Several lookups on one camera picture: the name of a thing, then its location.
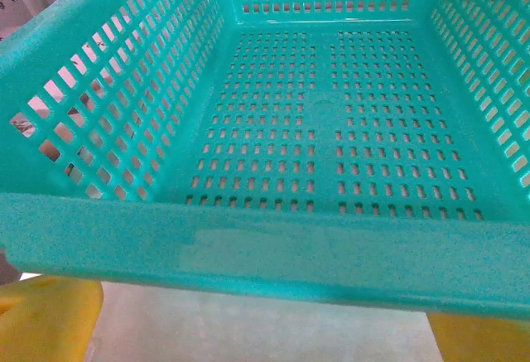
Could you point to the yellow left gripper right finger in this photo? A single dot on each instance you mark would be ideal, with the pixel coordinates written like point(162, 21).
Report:
point(476, 337)

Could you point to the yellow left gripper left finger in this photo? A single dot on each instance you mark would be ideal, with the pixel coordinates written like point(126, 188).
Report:
point(41, 320)

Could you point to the teal plastic basket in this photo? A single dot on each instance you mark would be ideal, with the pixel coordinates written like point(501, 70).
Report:
point(265, 246)

